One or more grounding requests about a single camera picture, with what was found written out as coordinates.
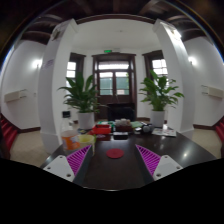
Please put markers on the orange-labelled clear drink bottle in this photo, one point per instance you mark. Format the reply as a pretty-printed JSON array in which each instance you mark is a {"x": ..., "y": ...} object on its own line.
[{"x": 70, "y": 140}]

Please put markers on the red box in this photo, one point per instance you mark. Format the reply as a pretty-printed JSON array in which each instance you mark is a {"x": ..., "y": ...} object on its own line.
[{"x": 101, "y": 129}]

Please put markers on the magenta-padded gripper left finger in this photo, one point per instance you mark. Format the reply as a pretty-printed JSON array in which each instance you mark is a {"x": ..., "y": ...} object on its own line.
[{"x": 77, "y": 160}]

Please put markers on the green plant in white pot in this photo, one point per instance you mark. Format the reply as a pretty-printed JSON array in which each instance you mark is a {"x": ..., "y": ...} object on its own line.
[
  {"x": 157, "y": 118},
  {"x": 86, "y": 120}
]

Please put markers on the green cloth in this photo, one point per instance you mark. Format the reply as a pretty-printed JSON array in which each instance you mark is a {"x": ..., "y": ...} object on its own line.
[{"x": 136, "y": 124}]

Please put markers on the pale yellow mug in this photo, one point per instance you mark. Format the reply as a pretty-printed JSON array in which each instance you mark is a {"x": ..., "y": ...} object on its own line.
[{"x": 87, "y": 140}]

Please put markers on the wooden rack of small bottles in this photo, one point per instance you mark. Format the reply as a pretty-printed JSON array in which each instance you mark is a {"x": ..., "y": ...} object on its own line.
[{"x": 123, "y": 126}]

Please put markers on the red carpeted staircase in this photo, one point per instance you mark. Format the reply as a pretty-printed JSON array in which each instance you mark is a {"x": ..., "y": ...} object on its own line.
[
  {"x": 8, "y": 133},
  {"x": 220, "y": 131}
]

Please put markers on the small black case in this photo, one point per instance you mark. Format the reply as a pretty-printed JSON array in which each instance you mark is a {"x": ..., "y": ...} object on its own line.
[{"x": 120, "y": 135}]

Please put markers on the black and grey microphones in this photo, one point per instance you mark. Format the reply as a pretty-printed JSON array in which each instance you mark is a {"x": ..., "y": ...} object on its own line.
[{"x": 147, "y": 128}]

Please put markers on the green exit sign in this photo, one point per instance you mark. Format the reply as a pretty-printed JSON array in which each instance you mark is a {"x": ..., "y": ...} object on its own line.
[{"x": 107, "y": 51}]

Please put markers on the black chair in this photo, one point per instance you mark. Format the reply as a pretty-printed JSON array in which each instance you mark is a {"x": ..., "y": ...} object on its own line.
[{"x": 120, "y": 112}]

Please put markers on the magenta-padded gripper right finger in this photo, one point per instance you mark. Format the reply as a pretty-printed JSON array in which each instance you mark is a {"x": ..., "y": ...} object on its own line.
[{"x": 150, "y": 160}]

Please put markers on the dark wooden double door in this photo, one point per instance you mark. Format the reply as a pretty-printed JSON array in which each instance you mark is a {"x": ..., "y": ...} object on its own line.
[{"x": 114, "y": 96}]

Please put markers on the dark-framed window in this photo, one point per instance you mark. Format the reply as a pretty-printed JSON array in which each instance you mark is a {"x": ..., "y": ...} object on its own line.
[
  {"x": 159, "y": 66},
  {"x": 71, "y": 70}
]

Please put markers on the printed magazine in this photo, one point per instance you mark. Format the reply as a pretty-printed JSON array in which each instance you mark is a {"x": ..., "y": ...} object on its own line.
[{"x": 164, "y": 132}]

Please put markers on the flat round red coaster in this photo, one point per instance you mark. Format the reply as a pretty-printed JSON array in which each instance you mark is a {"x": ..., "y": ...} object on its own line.
[{"x": 115, "y": 153}]

